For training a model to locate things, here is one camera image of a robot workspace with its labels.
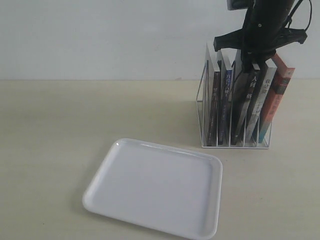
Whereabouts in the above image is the dark brown spine book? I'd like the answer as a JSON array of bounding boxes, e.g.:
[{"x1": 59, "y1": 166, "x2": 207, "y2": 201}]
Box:
[{"x1": 204, "y1": 41, "x2": 222, "y2": 147}]

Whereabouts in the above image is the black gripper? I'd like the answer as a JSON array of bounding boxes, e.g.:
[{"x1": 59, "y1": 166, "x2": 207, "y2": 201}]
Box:
[{"x1": 213, "y1": 0, "x2": 308, "y2": 73}]

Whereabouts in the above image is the grey white spine book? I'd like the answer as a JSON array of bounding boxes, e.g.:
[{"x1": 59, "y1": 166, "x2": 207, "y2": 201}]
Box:
[{"x1": 245, "y1": 58, "x2": 277, "y2": 143}]

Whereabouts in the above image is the red orange spine book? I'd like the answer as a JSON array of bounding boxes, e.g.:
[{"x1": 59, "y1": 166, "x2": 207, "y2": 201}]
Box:
[{"x1": 258, "y1": 53, "x2": 296, "y2": 144}]

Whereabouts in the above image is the black cover book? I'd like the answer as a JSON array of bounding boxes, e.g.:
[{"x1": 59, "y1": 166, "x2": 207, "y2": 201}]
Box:
[{"x1": 230, "y1": 48, "x2": 263, "y2": 146}]

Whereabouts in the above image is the blue book with orange moon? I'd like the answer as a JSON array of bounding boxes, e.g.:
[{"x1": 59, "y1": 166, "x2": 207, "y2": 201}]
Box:
[{"x1": 216, "y1": 48, "x2": 234, "y2": 146}]

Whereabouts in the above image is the white plastic tray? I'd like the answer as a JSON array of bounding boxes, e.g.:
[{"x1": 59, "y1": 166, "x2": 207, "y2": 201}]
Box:
[{"x1": 82, "y1": 138, "x2": 223, "y2": 240}]

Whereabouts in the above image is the white wire book rack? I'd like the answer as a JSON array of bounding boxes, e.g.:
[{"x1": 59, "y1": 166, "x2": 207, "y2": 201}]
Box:
[{"x1": 196, "y1": 61, "x2": 271, "y2": 149}]

